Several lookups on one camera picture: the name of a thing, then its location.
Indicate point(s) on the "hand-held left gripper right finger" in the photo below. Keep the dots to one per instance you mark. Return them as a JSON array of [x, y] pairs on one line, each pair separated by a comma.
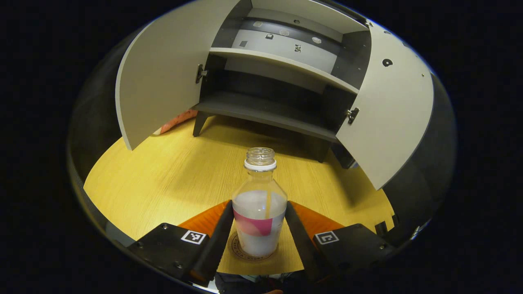
[[304, 249]]

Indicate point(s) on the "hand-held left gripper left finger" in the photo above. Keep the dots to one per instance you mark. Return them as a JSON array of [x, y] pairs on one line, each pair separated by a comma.
[[216, 245]]

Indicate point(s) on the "round brown coaster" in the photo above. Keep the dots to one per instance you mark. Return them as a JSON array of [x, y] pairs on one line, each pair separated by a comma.
[[235, 249]]

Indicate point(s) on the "clear plastic bottle pink label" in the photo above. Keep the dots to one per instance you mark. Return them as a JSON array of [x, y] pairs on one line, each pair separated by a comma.
[[259, 204]]

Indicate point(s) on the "white grey cabinet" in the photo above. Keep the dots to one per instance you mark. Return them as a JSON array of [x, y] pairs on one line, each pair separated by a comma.
[[269, 110]]

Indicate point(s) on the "white cabinet door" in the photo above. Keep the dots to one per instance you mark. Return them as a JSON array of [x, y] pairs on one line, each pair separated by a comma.
[[392, 114], [163, 73]]

